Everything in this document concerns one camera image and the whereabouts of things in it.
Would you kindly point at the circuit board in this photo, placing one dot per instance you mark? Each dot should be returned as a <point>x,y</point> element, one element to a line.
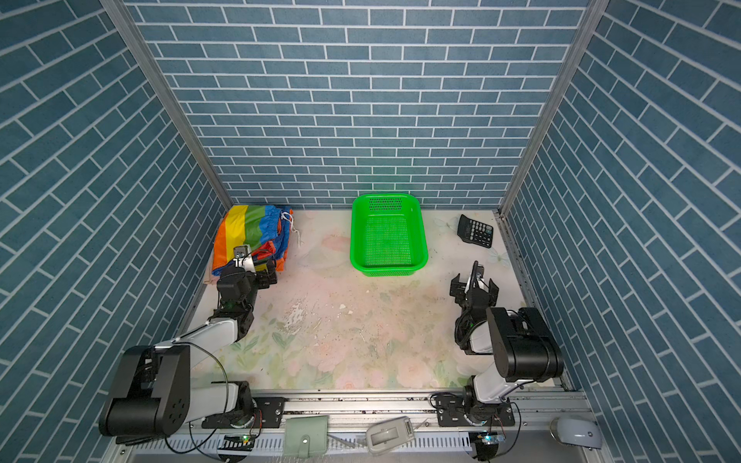
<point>485,445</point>
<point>235,448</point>

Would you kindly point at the green plastic basket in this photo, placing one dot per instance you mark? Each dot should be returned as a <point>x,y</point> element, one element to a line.
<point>387,237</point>

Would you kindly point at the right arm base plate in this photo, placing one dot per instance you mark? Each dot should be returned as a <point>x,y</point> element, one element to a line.
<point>454,411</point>

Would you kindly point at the black remote control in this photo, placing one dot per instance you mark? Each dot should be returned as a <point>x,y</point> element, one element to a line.
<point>136,436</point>

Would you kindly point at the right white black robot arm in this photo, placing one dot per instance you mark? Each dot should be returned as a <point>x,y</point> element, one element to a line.
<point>520,342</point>

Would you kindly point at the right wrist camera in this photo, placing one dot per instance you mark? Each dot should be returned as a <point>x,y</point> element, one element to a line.
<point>476,278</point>

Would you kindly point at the right circuit board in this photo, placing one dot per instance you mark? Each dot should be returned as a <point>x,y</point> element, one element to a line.
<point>485,445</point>

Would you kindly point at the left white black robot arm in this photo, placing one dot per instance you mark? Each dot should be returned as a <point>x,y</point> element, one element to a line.
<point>152,395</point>

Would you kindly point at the colourful patterned shorts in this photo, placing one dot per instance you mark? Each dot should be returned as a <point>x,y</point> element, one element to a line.
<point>265,229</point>

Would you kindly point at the white computer mouse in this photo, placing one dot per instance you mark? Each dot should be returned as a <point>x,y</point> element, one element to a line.
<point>576,432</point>

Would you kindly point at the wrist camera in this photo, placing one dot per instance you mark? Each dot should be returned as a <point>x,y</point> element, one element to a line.
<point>242,258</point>
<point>476,278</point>

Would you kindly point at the left circuit board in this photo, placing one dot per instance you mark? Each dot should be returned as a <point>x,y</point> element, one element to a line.
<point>235,448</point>

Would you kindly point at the light green wallet pouch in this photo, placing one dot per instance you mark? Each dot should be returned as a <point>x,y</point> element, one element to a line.
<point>306,437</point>

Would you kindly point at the black calculator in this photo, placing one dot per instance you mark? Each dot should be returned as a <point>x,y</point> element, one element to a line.
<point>475,232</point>

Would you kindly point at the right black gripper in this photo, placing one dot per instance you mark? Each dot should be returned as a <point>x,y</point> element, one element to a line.
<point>460,289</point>

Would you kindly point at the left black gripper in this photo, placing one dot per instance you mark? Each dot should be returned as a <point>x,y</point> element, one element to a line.
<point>263,282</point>

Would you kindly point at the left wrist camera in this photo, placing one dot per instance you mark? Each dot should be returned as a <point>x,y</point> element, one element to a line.
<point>242,258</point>

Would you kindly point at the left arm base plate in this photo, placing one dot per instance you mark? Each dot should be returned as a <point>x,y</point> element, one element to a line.
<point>262,412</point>

